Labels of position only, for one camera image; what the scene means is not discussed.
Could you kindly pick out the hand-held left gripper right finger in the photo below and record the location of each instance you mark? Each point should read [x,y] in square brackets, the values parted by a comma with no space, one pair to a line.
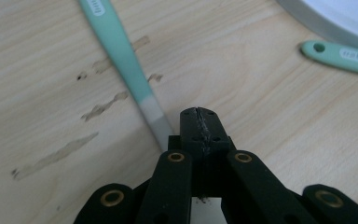
[214,127]

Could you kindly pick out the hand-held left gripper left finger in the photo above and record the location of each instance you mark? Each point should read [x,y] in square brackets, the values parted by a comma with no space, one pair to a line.
[189,130]

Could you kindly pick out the white utensil rack stand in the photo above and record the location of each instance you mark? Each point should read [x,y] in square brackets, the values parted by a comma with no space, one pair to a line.
[338,15]

